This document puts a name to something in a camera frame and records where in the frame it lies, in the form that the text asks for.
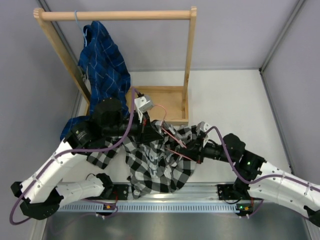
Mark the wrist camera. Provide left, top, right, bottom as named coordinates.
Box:
left=134, top=95, right=154, bottom=114
left=196, top=121, right=210, bottom=147

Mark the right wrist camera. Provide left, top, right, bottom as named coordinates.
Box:
left=196, top=121, right=210, bottom=147

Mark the white slotted cable duct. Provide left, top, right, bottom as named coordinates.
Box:
left=58, top=201, right=254, bottom=214

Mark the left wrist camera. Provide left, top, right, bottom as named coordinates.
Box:
left=134, top=95, right=154, bottom=114

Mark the pink wire hanger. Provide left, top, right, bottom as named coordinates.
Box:
left=150, top=117, right=198, bottom=162

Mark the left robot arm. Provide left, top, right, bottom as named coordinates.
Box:
left=10, top=94, right=163, bottom=220

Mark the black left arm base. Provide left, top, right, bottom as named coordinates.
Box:
left=87, top=183, right=130, bottom=201

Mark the black white checkered shirt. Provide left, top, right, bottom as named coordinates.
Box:
left=86, top=121, right=210, bottom=200

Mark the blue plaid shirt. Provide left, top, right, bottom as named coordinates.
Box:
left=59, top=21, right=131, bottom=140

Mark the wooden clothes rack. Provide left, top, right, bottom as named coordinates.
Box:
left=33, top=6, right=197, bottom=126

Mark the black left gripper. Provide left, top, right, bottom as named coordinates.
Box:
left=103, top=108, right=164, bottom=147

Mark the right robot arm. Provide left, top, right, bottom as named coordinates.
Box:
left=178, top=133, right=320, bottom=226

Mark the aluminium rail frame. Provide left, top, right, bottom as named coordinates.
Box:
left=39, top=139, right=312, bottom=201

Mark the blue wire hanger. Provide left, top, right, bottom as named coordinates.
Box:
left=74, top=10, right=88, bottom=47

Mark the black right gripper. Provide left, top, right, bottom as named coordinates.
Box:
left=179, top=134, right=236, bottom=165

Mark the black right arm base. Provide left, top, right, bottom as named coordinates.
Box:
left=217, top=184, right=251, bottom=201

